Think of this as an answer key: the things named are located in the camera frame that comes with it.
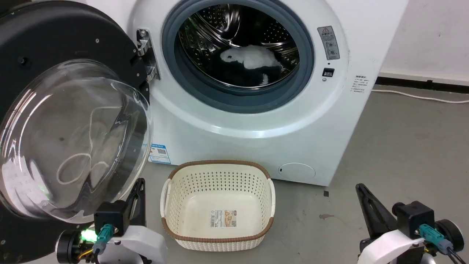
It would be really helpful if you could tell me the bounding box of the metal door hinge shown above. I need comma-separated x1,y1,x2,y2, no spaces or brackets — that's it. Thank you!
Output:
136,29,161,81

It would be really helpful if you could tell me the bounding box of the black baseboard strip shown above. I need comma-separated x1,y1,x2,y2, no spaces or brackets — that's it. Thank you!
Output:
375,76,469,95

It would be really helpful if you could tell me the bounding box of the paper label in basket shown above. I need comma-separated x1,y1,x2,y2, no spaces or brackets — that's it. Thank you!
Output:
210,210,237,228

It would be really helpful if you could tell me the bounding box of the black round glass washer door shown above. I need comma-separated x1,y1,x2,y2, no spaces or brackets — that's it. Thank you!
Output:
0,0,154,263

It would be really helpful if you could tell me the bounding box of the blue energy label sticker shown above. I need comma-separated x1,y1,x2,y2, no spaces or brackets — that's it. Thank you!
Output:
148,144,171,164

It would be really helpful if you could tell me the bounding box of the white text sticker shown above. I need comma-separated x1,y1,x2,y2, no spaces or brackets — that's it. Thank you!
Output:
351,75,369,94

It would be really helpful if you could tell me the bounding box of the teal right cable connector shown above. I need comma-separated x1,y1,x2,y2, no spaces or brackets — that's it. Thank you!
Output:
419,224,454,255

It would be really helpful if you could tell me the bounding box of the white front-load washing machine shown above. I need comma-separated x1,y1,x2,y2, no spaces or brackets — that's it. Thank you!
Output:
86,0,410,187

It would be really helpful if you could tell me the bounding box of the white cable on floor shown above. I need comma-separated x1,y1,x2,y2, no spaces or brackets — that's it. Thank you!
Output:
371,89,469,104

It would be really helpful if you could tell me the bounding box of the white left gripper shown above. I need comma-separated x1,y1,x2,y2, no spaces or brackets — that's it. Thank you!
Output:
56,179,169,264

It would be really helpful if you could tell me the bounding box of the cream laundry basket brown rim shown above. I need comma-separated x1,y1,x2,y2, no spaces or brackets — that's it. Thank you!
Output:
160,160,276,252

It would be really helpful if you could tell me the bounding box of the teal left cable connector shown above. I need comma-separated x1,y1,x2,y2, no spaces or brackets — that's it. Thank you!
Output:
92,224,114,255

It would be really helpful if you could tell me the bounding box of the steel washer drum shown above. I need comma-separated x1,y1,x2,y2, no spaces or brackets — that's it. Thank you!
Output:
178,4,300,88

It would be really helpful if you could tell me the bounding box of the teal cable connector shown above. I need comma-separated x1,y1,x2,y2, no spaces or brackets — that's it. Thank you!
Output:
92,224,114,255
419,224,454,255

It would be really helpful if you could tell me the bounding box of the grey warning label sticker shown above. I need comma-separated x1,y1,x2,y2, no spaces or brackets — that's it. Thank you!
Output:
317,26,340,61

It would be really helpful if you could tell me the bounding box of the white fluffy plush garment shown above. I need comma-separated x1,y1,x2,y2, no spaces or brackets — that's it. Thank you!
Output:
220,45,283,85

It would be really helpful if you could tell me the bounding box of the round white filter cover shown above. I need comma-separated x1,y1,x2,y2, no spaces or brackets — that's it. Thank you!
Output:
278,163,316,181

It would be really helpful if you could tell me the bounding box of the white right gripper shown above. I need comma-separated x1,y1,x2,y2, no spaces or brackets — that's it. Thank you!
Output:
355,183,465,264

